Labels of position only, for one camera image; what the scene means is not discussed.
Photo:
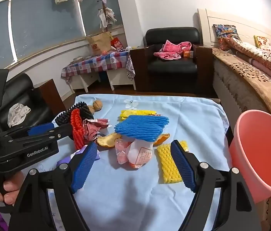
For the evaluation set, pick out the wooden coat rack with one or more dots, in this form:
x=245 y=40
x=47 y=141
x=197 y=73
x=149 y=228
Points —
x=104 y=16

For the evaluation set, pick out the pink garment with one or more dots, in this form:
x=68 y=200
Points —
x=170 y=49

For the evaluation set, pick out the orange peel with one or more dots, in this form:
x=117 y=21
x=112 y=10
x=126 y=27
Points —
x=163 y=140
x=106 y=140

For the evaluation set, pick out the walnut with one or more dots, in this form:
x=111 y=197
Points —
x=98 y=105
x=91 y=110

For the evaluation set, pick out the person's left hand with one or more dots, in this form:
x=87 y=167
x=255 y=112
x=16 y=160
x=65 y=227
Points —
x=10 y=187

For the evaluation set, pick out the small orange box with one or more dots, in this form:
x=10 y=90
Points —
x=188 y=53

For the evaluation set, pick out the white side table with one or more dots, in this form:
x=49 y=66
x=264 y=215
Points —
x=121 y=79

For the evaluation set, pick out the checkered tablecloth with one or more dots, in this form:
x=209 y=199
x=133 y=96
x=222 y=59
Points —
x=94 y=63

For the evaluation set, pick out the white crumpled cloth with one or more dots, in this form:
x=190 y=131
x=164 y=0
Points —
x=17 y=114

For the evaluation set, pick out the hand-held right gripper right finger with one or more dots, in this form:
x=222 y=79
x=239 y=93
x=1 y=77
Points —
x=182 y=166

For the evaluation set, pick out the black foam fruit net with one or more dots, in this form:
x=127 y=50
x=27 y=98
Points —
x=63 y=118

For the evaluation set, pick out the light blue tablecloth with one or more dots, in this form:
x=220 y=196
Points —
x=130 y=197

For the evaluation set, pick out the white patterned cloth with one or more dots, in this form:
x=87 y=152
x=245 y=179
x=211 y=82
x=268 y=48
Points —
x=130 y=67

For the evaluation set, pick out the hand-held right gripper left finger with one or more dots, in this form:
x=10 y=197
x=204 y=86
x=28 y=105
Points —
x=85 y=166

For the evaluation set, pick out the blue foam fruit net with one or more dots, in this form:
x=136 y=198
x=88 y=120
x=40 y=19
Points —
x=140 y=127

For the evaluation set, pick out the purple wrapper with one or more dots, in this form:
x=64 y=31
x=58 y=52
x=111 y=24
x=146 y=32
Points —
x=64 y=160

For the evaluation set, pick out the black leather armchair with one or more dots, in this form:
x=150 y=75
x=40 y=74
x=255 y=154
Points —
x=27 y=93
x=171 y=67

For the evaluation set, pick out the tan woven bag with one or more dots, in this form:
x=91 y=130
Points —
x=99 y=43

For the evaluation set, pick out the red foam fruit net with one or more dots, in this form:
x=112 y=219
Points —
x=76 y=130

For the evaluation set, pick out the colourful printed pillow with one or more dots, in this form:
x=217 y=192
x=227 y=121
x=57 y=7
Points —
x=225 y=31

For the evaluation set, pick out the pink plastic bucket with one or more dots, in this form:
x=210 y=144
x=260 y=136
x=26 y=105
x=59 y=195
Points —
x=260 y=154

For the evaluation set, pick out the pink foil wrapper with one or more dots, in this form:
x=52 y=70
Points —
x=93 y=127

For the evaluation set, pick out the yellow foam fruit net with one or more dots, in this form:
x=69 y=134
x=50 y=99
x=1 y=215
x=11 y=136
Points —
x=168 y=163

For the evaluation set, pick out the red gift bag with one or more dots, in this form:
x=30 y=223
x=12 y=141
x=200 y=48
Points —
x=116 y=44

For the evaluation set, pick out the brown leaf blanket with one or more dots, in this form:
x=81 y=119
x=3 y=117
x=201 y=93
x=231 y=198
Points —
x=246 y=77

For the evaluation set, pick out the polka dot quilt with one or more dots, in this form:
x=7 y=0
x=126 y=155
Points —
x=270 y=62

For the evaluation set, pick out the white hanging garment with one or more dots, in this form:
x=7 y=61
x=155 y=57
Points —
x=106 y=16

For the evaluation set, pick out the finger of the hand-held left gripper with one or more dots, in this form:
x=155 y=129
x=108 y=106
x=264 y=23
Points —
x=63 y=129
x=40 y=128

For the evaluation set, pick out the yellow flowered pillow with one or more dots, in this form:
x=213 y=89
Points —
x=263 y=43

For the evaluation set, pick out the white bed frame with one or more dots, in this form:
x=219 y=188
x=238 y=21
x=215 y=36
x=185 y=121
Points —
x=222 y=19

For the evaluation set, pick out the pink printed plastic bag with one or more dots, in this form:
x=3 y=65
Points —
x=135 y=154

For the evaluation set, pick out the yellow plastic wrapper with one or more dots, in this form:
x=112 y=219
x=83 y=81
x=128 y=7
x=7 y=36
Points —
x=138 y=112

